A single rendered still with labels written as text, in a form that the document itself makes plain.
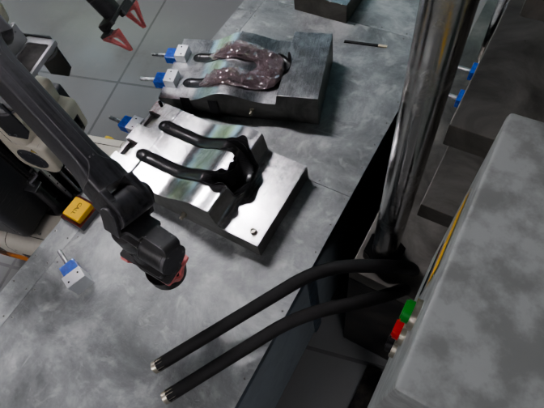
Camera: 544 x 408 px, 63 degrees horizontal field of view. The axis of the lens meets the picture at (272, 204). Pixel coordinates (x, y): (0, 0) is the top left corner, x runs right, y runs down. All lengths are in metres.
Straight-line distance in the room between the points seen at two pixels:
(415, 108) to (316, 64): 0.75
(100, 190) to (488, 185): 0.54
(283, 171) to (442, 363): 0.86
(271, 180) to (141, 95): 1.70
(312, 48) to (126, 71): 1.74
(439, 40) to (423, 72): 0.05
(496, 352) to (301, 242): 0.80
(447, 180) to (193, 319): 0.66
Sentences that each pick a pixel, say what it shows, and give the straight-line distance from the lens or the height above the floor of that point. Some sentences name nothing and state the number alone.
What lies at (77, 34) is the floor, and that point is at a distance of 3.37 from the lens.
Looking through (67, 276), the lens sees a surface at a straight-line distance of 1.23.
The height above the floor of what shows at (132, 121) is 0.85.
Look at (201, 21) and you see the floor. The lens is 3.08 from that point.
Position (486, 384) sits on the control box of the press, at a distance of 0.39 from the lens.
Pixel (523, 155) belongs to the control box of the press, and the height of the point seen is 1.47.
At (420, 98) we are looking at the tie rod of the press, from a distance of 0.61.
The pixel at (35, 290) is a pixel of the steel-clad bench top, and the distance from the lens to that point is 1.34.
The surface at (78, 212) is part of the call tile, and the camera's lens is 1.33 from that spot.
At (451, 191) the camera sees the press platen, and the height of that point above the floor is 1.04.
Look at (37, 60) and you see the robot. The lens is 1.46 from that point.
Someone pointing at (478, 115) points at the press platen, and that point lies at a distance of 0.75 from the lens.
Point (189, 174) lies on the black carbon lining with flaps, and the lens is 1.19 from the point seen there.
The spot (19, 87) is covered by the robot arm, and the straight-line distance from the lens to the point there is 0.81.
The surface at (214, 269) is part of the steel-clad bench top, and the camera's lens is 1.15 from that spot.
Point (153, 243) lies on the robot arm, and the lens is 0.74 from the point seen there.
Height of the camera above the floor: 1.84
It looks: 60 degrees down
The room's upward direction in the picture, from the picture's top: 14 degrees counter-clockwise
